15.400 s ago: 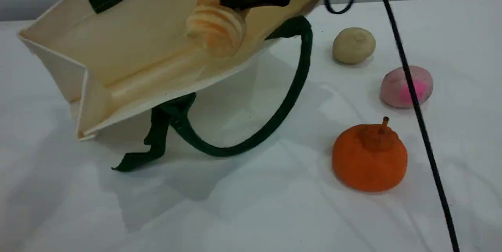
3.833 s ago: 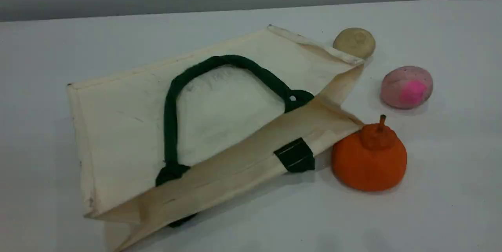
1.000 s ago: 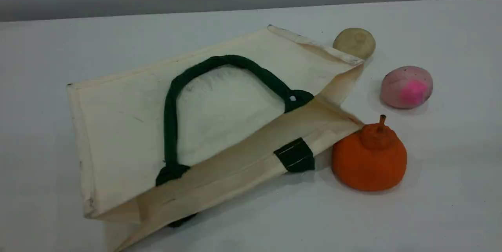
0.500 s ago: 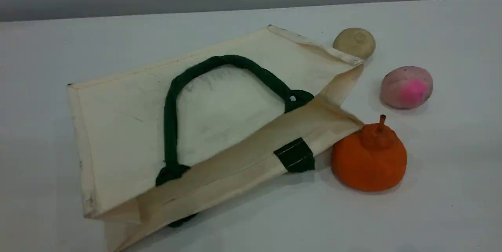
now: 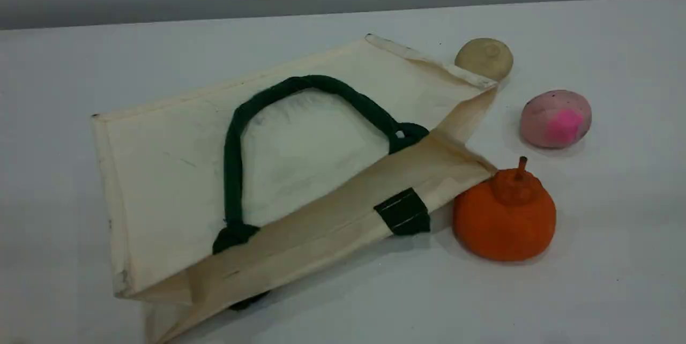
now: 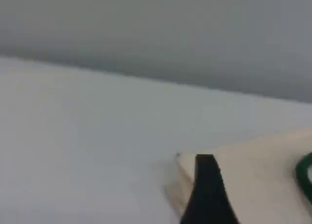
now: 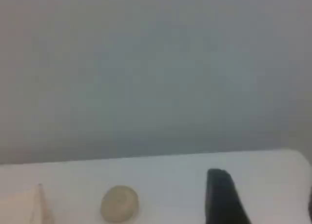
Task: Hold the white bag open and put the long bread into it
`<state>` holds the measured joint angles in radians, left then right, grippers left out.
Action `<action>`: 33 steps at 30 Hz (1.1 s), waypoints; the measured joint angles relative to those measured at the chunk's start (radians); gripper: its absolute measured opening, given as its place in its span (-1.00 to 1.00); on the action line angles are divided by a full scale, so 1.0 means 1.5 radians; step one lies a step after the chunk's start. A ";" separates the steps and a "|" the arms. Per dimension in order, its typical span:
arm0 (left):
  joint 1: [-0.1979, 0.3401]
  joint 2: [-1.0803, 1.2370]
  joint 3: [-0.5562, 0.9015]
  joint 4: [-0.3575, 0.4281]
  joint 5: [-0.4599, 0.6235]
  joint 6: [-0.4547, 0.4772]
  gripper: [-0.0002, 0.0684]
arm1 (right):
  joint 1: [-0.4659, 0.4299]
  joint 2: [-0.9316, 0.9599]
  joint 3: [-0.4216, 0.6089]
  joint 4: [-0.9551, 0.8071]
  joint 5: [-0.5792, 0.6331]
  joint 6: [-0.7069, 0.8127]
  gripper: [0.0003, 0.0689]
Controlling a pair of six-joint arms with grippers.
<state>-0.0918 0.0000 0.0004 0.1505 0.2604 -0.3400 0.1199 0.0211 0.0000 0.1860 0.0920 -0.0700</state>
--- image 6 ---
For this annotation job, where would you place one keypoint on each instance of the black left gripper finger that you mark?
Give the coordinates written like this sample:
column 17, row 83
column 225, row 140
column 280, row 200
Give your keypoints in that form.
column 207, row 197

